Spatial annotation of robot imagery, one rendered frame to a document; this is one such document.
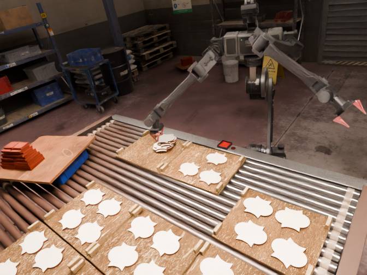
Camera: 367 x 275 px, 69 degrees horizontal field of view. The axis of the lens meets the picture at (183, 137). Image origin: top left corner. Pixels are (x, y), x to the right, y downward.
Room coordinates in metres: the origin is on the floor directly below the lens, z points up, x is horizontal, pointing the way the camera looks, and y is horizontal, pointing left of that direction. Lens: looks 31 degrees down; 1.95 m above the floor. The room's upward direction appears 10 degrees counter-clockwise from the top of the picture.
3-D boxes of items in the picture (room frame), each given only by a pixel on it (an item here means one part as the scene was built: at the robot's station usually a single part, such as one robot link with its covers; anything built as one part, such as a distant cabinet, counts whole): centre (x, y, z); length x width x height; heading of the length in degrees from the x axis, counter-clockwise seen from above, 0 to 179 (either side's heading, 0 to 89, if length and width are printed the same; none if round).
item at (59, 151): (1.60, 0.96, 1.03); 0.50 x 0.50 x 0.02; 69
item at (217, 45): (1.94, -0.34, 1.45); 0.09 x 0.08 x 0.12; 66
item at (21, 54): (5.25, 2.67, 1.16); 0.60 x 0.40 x 0.15; 139
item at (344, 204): (1.49, -0.02, 0.90); 1.95 x 0.05 x 0.05; 47
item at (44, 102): (5.40, 2.60, 0.32); 0.50 x 0.41 x 0.37; 133
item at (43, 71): (5.42, 2.52, 0.76); 0.50 x 0.36 x 0.24; 142
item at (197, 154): (1.31, -0.09, 0.93); 0.41 x 0.35 x 0.02; 48
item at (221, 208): (1.27, 0.19, 0.90); 1.95 x 0.05 x 0.05; 47
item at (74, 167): (1.58, 0.90, 0.97); 0.31 x 0.31 x 0.10; 69
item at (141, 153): (1.58, 0.23, 0.93); 0.41 x 0.35 x 0.02; 47
